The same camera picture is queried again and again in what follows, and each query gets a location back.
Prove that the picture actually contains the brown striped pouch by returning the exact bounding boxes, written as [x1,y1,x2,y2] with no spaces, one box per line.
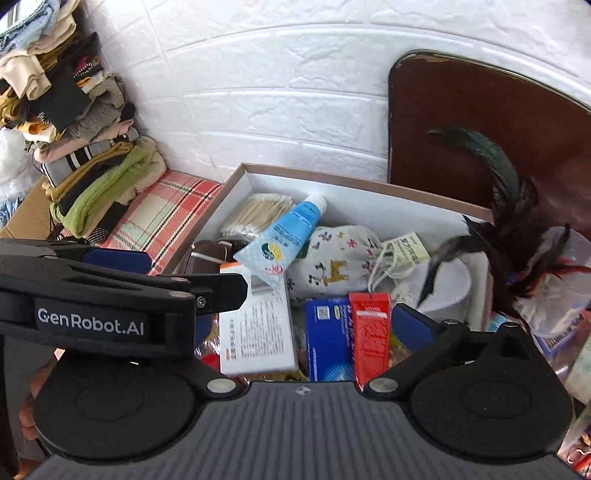
[176,239,247,274]

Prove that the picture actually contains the red packet in box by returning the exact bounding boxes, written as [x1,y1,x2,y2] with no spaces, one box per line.
[349,292,392,390]

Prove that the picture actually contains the pile of folded clothes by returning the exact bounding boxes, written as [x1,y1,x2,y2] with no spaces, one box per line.
[1,1,166,244]

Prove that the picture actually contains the brown cardboard box left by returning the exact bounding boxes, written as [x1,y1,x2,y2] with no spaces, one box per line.
[163,162,495,333]

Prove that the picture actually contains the white medicine box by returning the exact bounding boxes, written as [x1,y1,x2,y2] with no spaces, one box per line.
[218,263,297,377]

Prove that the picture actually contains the blue packet in box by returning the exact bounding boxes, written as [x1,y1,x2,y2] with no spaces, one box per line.
[304,297,355,382]

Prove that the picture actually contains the plaid red tablecloth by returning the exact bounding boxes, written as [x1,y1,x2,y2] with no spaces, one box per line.
[101,170,222,275]

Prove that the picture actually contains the cotton swabs pack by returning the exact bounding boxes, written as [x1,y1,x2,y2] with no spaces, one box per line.
[219,193,294,242]

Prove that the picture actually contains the cloth drawstring bag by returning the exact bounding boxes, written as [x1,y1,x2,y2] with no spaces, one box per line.
[287,225,430,303]

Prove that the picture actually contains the blue white cream tube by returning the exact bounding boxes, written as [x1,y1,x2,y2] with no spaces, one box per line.
[235,194,328,288]

